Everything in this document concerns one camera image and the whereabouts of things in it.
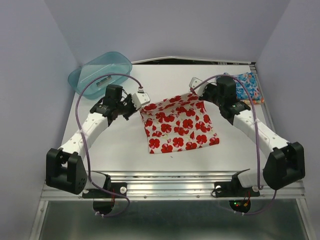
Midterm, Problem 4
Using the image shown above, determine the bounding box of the blue floral skirt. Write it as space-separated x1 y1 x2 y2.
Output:
232 72 264 104

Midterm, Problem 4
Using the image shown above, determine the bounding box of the red poppy white skirt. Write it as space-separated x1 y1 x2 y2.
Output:
140 93 220 154

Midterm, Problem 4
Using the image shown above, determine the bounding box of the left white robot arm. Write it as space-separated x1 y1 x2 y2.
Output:
45 84 150 195

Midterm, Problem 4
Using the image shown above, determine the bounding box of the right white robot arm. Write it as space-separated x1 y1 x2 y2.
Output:
189 74 306 195

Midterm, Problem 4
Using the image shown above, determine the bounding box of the teal plastic bin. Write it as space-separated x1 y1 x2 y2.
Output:
67 51 132 100

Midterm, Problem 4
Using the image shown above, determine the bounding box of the orange floral folded skirt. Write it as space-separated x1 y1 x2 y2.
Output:
241 98 265 106

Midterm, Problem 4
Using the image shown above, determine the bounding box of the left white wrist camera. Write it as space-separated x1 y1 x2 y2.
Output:
132 92 151 110

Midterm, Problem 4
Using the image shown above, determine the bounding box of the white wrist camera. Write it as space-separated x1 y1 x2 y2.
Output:
132 92 151 110
189 77 204 97

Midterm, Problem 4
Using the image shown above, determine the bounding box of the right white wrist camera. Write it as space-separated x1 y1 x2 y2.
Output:
189 77 204 97

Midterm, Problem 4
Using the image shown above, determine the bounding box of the aluminium right side rail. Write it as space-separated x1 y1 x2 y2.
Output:
248 62 306 181

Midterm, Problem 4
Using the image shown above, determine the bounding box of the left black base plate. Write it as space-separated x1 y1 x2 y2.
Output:
82 171 127 199

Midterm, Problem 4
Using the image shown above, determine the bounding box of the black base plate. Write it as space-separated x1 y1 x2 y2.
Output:
211 169 260 198
82 171 127 199

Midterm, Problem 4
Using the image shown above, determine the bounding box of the aluminium front rail frame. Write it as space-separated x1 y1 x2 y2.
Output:
30 171 316 240

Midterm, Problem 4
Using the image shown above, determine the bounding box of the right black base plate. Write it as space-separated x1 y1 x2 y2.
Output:
211 169 260 198

